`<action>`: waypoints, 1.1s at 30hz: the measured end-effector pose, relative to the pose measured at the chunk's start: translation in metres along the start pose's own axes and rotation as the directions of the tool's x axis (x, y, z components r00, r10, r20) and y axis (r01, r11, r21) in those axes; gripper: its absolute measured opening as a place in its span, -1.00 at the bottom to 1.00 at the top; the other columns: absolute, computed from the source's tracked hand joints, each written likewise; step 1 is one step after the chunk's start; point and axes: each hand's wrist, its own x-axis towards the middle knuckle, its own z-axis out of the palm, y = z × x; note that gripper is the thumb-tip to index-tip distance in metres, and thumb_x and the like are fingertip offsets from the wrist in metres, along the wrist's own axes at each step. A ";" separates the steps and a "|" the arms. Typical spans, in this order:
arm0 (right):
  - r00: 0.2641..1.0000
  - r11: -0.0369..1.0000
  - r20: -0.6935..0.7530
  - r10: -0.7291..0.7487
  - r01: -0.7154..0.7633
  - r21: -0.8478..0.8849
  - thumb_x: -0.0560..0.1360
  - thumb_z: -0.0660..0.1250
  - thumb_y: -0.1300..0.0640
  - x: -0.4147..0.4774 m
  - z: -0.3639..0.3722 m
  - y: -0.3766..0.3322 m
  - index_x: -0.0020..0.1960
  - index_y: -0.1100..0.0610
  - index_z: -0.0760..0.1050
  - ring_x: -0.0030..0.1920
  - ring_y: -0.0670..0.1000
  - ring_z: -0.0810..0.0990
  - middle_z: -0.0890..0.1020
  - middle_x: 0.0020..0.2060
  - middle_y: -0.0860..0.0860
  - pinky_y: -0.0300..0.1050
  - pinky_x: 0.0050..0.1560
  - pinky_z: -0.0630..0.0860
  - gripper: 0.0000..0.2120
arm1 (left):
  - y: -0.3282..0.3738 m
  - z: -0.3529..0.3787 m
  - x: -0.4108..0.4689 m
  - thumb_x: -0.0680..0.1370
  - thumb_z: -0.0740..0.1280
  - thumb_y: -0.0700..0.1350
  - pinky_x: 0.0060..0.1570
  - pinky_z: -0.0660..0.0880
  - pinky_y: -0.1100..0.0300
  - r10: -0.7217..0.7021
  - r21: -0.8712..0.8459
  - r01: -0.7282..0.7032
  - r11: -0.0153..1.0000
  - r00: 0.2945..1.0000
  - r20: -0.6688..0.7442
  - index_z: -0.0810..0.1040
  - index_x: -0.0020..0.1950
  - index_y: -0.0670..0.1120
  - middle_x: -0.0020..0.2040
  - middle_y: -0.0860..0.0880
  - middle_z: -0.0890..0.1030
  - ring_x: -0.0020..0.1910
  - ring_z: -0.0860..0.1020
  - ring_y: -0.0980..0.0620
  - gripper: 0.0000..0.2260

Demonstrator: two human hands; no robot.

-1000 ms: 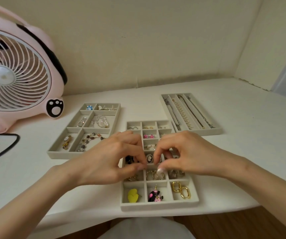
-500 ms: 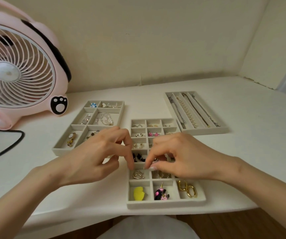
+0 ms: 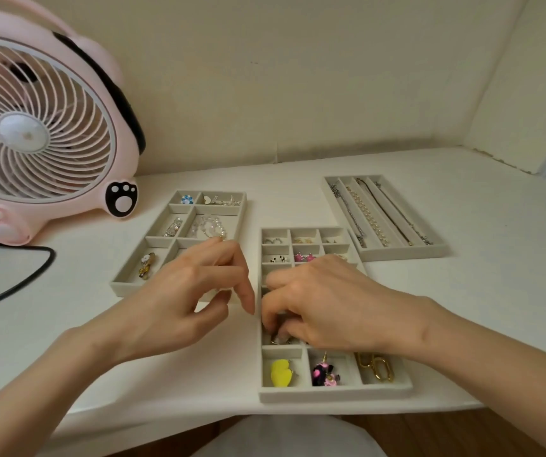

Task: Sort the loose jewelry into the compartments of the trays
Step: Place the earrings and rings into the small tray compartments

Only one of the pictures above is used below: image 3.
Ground person's right hand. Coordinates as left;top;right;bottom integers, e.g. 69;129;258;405
261;254;439;361

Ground person's left hand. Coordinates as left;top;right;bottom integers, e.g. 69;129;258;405
106;236;256;368

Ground gold round-faced ring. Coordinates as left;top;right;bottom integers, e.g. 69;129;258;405
138;253;157;281

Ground gold oval hoop earring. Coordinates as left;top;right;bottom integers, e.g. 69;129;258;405
371;359;395;383
354;352;384;373

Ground grey bracelet tray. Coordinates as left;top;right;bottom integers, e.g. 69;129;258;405
110;190;248;306

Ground pink black bow earring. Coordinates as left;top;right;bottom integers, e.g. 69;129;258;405
310;352;342;388

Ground grey earring grid tray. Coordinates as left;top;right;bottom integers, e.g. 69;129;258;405
258;227;414;404

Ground white pearl bead bracelet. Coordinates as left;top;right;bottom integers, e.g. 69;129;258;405
188;215;228;241

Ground small pearl bead necklace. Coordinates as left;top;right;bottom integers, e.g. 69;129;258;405
345;185;391;248

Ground silver chain necklace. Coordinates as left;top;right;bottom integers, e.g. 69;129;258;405
329;183;369;249

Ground grey necklace tray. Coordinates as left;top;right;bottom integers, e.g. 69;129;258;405
322;174;451;262

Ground brown cord necklace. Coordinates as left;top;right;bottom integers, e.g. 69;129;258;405
356;178;414;247

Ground silver necklace pink charm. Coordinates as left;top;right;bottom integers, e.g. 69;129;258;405
375;181;435;246

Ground person's right forearm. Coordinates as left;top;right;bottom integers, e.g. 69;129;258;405
415;300;546;457

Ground white table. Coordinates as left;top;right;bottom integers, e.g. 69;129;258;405
0;147;546;457

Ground pink animal-shaped desk fan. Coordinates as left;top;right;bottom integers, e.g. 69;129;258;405
0;0;147;247

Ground black power cable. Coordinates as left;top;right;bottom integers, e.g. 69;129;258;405
0;242;58;315

